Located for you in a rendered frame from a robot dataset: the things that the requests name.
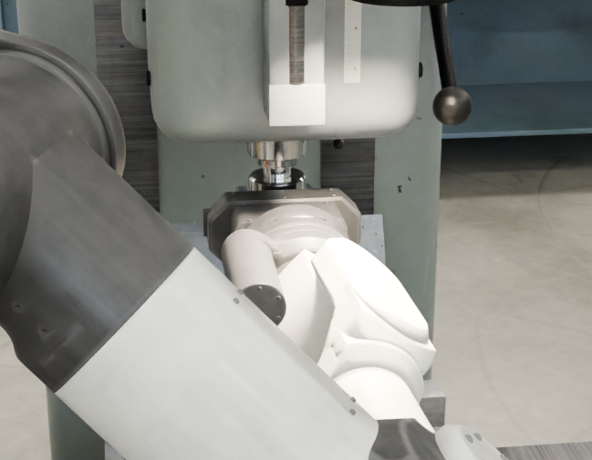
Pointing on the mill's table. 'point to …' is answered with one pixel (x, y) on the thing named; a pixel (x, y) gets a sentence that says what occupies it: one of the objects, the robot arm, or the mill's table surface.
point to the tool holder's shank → (277, 168)
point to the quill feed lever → (445, 104)
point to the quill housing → (194, 99)
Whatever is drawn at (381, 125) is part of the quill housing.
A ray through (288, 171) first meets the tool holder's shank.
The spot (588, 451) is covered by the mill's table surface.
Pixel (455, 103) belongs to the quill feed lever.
